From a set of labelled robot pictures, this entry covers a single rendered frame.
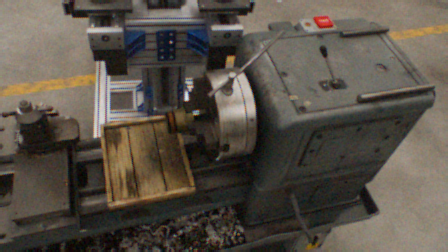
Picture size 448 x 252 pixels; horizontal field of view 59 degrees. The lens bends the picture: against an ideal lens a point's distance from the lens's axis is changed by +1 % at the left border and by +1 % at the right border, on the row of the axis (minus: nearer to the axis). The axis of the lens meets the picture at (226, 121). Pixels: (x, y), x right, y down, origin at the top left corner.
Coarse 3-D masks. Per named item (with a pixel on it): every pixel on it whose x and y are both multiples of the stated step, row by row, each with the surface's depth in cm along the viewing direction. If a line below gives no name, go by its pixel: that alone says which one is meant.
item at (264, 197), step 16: (320, 176) 153; (336, 176) 156; (352, 176) 163; (368, 176) 166; (256, 192) 150; (272, 192) 153; (304, 192) 162; (320, 192) 165; (336, 192) 170; (352, 192) 175; (240, 208) 173; (256, 208) 161; (272, 208) 165; (288, 208) 170; (304, 208) 176; (320, 208) 179; (256, 224) 171
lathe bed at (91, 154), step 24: (96, 144) 153; (192, 144) 157; (0, 168) 140; (96, 168) 148; (192, 168) 152; (216, 168) 151; (240, 168) 154; (0, 192) 146; (96, 192) 140; (216, 192) 152; (240, 192) 157; (96, 216) 140; (120, 216) 145; (144, 216) 151; (168, 216) 153; (48, 240) 142
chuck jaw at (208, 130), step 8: (200, 120) 134; (208, 120) 134; (192, 128) 131; (200, 128) 131; (208, 128) 131; (200, 136) 131; (208, 136) 129; (216, 136) 129; (208, 144) 128; (216, 144) 129; (224, 144) 128
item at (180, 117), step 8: (168, 112) 133; (176, 112) 132; (184, 112) 132; (192, 112) 134; (168, 120) 131; (176, 120) 131; (184, 120) 132; (192, 120) 134; (168, 128) 132; (176, 128) 133; (184, 128) 133
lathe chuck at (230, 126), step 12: (204, 72) 135; (216, 72) 132; (228, 72) 132; (216, 84) 126; (216, 96) 124; (228, 96) 125; (240, 96) 126; (216, 108) 124; (228, 108) 124; (240, 108) 125; (216, 120) 128; (228, 120) 124; (240, 120) 125; (216, 132) 129; (228, 132) 125; (240, 132) 126; (228, 144) 127; (240, 144) 129; (216, 156) 135; (228, 156) 134
